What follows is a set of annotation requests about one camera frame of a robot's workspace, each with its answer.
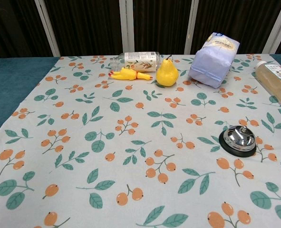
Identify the yellow rubber chicken toy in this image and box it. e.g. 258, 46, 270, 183
108, 67, 153, 82

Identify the fruit and leaf print tablecloth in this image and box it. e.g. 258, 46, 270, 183
0, 54, 281, 228

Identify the yellow toy pear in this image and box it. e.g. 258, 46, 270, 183
155, 55, 179, 86

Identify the clear empty labelled bottle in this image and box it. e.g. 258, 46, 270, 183
109, 51, 162, 72

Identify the round metal tin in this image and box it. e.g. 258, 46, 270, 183
218, 125, 257, 158

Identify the tea bottle white cap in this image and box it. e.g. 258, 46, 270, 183
254, 60, 281, 105

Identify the white partition frame post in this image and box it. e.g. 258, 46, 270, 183
184, 0, 201, 55
261, 0, 281, 54
34, 0, 61, 57
119, 0, 135, 53

